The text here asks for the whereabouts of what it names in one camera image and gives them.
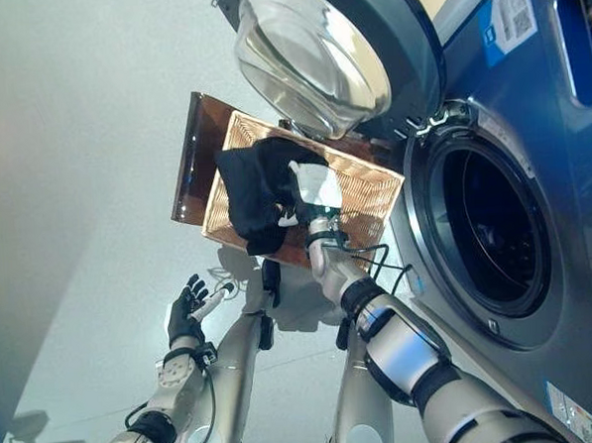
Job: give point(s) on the dark grey washing machine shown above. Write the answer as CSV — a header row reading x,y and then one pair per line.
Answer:
x,y
534,120

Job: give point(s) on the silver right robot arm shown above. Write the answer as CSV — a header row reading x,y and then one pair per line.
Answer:
x,y
407,354

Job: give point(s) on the blue and white code label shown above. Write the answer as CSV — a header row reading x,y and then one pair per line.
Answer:
x,y
509,17

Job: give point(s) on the dark navy garment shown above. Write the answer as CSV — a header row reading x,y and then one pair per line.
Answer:
x,y
248,204

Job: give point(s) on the black garment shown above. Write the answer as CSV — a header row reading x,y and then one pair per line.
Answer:
x,y
278,168

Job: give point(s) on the silver robot leg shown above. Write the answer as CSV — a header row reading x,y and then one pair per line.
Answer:
x,y
357,402
234,363

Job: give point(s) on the blue energy label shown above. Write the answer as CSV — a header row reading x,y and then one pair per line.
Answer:
x,y
579,415

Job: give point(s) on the round glass washing machine door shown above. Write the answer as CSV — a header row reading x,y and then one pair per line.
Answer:
x,y
317,56

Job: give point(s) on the silver left robot leg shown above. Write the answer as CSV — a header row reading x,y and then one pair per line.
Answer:
x,y
234,363

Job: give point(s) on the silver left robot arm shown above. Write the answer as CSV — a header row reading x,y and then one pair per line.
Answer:
x,y
175,381

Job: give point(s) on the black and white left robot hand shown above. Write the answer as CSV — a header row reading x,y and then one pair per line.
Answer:
x,y
184,321

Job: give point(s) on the silver right robot leg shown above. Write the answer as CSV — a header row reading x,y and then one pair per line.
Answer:
x,y
357,402

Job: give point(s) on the tan wicker laundry basket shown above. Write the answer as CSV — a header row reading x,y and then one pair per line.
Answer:
x,y
364,193

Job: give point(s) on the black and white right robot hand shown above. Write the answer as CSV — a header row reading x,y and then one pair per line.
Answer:
x,y
319,185

